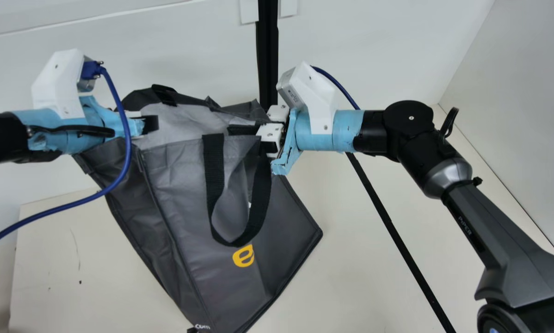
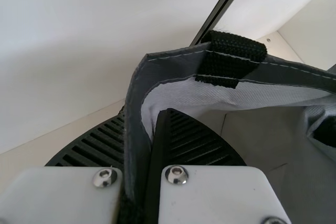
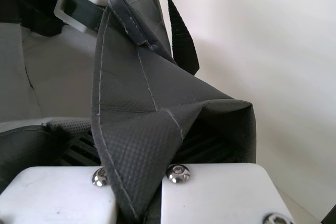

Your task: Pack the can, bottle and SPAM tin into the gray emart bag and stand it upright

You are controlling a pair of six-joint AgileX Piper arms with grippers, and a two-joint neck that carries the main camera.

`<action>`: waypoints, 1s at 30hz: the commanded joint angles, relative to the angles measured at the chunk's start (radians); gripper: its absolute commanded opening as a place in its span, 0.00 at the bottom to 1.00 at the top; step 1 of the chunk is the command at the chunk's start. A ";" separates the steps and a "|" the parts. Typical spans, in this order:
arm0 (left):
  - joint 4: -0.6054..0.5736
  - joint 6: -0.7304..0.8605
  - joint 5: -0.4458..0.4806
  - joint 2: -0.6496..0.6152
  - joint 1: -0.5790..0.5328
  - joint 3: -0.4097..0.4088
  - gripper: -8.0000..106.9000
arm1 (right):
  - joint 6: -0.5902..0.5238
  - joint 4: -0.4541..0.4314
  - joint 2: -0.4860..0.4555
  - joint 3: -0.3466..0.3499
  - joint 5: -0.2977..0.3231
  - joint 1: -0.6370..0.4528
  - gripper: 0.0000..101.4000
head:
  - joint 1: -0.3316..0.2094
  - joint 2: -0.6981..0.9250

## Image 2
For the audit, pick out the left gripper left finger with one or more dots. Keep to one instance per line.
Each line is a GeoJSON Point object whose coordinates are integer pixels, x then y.
{"type": "Point", "coordinates": [52, 197]}

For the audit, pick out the black post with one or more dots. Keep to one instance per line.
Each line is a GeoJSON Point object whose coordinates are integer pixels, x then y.
{"type": "Point", "coordinates": [223, 3]}

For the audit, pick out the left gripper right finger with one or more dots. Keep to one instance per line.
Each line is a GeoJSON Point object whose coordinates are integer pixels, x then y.
{"type": "Point", "coordinates": [210, 197]}

